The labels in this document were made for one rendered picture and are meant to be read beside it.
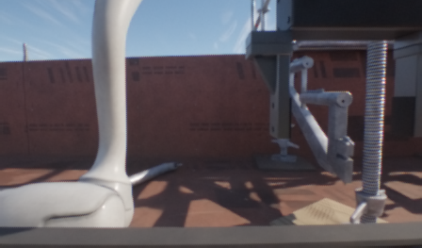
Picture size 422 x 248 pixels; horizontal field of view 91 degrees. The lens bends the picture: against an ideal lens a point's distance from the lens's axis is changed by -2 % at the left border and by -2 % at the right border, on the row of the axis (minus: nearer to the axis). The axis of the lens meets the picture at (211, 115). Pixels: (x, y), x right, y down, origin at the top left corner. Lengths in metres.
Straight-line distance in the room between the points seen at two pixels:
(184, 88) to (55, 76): 0.95
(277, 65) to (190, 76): 1.28
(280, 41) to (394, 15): 0.10
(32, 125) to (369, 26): 2.01
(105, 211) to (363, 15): 0.35
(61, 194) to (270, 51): 0.29
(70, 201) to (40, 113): 1.68
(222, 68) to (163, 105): 0.48
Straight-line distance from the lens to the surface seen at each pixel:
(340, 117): 0.79
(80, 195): 0.32
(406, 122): 0.29
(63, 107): 1.86
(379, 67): 0.65
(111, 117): 0.47
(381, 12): 0.26
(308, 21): 0.22
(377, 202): 0.68
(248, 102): 1.46
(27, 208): 0.34
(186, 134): 1.49
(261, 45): 0.21
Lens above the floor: 0.39
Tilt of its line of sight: 4 degrees down
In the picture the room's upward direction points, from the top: 1 degrees counter-clockwise
